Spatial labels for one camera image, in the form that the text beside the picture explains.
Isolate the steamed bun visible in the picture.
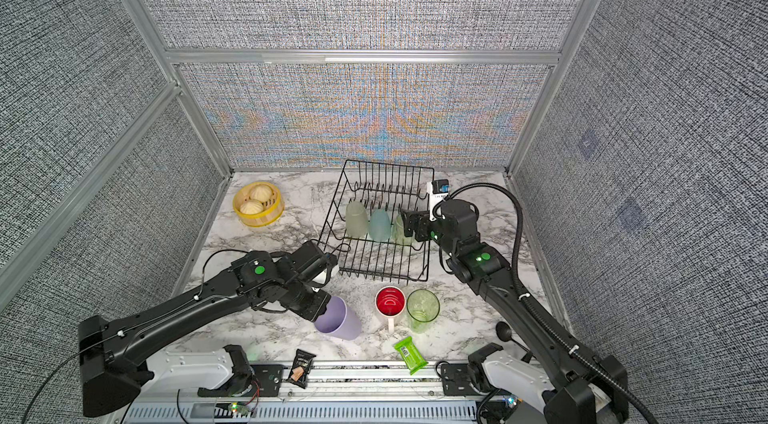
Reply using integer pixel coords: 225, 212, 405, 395
239, 200, 264, 215
249, 184, 273, 203

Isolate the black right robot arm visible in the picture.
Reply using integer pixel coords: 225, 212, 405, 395
402, 198, 630, 423

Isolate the black snack packet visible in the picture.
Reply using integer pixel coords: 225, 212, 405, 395
287, 349, 316, 389

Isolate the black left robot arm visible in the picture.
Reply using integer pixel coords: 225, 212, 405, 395
78, 240, 338, 418

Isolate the white mug red inside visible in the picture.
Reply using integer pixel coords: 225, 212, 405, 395
375, 286, 406, 333

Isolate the yellow bamboo steamer basket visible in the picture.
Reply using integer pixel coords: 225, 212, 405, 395
232, 181, 285, 227

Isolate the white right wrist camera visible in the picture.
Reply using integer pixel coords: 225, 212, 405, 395
427, 179, 450, 221

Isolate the green snack packet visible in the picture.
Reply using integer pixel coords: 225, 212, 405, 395
393, 336, 428, 375

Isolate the lavender plastic cup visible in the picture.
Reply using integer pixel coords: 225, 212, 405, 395
314, 296, 362, 340

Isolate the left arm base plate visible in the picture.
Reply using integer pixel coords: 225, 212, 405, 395
197, 364, 285, 398

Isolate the green transparent glass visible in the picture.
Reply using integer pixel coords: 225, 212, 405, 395
406, 289, 441, 333

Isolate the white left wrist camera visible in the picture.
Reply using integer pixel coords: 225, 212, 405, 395
313, 266, 333, 288

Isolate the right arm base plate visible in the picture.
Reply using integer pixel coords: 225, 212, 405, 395
436, 362, 483, 397

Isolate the teal translucent cup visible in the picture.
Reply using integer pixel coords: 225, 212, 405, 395
368, 208, 392, 242

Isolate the black wire dish rack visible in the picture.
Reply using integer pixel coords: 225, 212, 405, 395
319, 159, 435, 283

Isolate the lower steamed bun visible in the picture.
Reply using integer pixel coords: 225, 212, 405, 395
239, 200, 264, 215

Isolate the upper steamed bun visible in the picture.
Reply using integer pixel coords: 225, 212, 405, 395
249, 184, 273, 203

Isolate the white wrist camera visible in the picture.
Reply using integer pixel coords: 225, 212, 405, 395
313, 266, 333, 288
427, 179, 450, 221

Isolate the pale yellow-green frosted cup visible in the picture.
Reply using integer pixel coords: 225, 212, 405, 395
345, 200, 369, 238

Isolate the aluminium front rail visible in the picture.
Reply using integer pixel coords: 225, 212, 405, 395
105, 361, 545, 423

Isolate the light green faceted glass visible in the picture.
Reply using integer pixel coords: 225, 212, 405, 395
391, 213, 413, 246

